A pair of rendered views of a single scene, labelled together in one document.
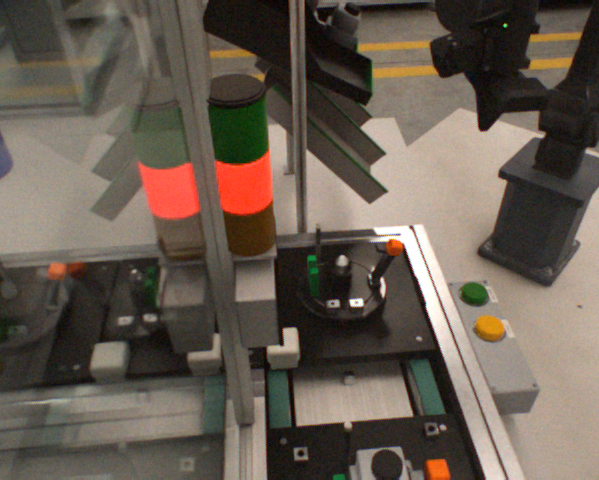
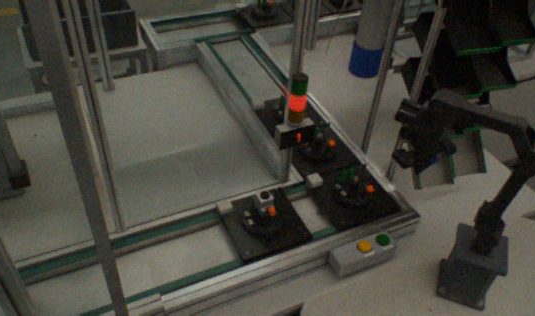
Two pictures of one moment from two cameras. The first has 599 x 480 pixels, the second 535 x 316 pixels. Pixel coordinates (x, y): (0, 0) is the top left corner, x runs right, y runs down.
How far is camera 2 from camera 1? 1.21 m
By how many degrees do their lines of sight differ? 48
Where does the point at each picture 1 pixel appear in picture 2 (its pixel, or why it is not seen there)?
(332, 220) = (422, 195)
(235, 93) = (297, 77)
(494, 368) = (343, 250)
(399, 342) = (337, 215)
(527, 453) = (325, 286)
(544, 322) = (407, 293)
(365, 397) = (314, 219)
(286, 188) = not seen: hidden behind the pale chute
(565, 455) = (331, 300)
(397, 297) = (361, 211)
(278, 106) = not seen: hidden behind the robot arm
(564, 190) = (459, 249)
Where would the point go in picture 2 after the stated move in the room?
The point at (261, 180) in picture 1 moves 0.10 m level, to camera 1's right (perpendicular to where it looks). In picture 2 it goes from (294, 102) to (308, 122)
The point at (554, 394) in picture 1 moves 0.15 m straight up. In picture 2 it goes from (362, 297) to (372, 269)
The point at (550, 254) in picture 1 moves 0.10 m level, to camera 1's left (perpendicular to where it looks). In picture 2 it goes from (447, 282) to (429, 256)
